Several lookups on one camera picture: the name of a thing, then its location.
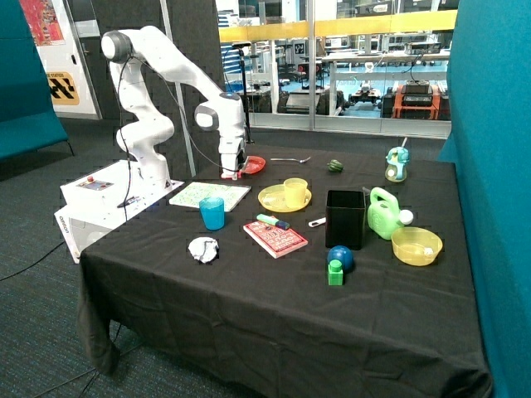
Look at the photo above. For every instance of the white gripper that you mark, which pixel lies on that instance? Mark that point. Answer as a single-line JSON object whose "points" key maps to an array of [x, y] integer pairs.
{"points": [[232, 154]]}

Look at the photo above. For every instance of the pink highlighter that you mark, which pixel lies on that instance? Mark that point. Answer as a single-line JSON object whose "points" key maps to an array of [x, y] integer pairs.
{"points": [[231, 176]]}

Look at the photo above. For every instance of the green highlighter blue cap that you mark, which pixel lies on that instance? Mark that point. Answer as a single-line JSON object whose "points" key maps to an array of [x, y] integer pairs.
{"points": [[273, 221]]}

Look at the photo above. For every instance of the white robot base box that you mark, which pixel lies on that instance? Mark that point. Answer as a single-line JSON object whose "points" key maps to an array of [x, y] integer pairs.
{"points": [[91, 210]]}

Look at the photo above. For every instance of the red paperback book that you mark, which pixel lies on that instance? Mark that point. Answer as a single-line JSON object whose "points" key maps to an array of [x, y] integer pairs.
{"points": [[276, 241]]}

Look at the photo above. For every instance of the red plastic plate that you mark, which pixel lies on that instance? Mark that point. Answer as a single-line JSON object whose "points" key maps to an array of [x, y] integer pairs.
{"points": [[254, 164]]}

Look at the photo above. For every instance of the green marbled composition notebook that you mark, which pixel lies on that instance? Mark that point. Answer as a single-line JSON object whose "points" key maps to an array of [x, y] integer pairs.
{"points": [[194, 192]]}

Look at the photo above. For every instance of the blue plastic cup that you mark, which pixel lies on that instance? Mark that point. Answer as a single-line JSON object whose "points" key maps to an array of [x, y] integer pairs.
{"points": [[212, 212]]}

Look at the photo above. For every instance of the yellow plastic plate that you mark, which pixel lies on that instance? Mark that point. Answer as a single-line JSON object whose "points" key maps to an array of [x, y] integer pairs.
{"points": [[272, 198]]}

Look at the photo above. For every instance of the silver metal fork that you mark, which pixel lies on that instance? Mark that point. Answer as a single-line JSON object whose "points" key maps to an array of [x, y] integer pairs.
{"points": [[295, 160]]}

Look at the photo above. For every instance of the yellow plastic cup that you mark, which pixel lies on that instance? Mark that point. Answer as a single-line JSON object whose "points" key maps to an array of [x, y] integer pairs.
{"points": [[295, 192]]}

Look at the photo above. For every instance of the green toy pepper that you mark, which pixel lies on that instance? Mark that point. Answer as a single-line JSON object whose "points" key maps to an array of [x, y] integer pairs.
{"points": [[335, 166]]}

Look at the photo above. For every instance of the crumpled white paper ball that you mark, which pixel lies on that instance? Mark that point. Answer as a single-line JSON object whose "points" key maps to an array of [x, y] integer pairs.
{"points": [[204, 249]]}

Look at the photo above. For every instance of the black marker pen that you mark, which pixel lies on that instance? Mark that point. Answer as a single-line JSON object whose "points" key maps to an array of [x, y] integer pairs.
{"points": [[128, 202]]}

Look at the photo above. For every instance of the black square container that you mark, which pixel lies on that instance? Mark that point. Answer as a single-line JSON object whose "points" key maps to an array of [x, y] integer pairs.
{"points": [[345, 215]]}

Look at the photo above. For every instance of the blue ball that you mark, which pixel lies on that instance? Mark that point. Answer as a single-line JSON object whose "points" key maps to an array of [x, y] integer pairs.
{"points": [[344, 255]]}

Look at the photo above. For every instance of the green toy block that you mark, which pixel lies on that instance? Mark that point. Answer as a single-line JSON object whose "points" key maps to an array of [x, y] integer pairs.
{"points": [[335, 273]]}

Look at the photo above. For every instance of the black tablecloth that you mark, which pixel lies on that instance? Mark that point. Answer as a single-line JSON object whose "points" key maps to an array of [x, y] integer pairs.
{"points": [[275, 325]]}

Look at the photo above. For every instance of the green toy watering can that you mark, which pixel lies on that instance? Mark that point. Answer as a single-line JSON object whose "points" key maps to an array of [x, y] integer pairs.
{"points": [[385, 215]]}

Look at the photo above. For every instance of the teal kids sippy bottle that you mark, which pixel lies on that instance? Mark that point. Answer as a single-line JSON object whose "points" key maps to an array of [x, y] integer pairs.
{"points": [[397, 159]]}

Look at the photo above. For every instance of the yellow black warning sign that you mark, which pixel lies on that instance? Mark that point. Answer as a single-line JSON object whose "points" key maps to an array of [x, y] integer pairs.
{"points": [[63, 88]]}

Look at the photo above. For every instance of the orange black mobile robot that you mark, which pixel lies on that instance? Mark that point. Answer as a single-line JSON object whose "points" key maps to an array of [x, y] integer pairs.
{"points": [[417, 99]]}

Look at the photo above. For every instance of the yellow plastic bowl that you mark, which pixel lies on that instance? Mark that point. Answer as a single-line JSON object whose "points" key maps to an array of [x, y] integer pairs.
{"points": [[416, 246]]}

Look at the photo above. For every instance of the teal sofa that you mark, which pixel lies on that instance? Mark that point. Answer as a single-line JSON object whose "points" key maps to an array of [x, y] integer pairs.
{"points": [[28, 120]]}

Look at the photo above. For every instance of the red wall poster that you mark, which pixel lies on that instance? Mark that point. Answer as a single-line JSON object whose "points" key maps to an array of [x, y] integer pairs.
{"points": [[43, 23]]}

